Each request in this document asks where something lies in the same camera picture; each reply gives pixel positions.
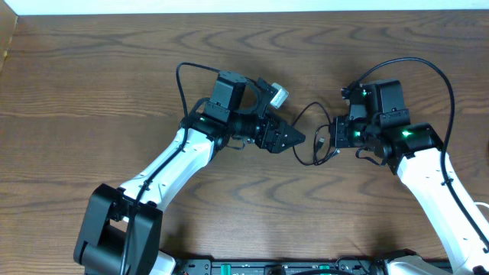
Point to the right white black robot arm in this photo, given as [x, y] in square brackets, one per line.
[379, 121]

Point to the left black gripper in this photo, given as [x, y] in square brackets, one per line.
[275, 146]

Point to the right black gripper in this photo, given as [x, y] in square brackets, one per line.
[338, 130]

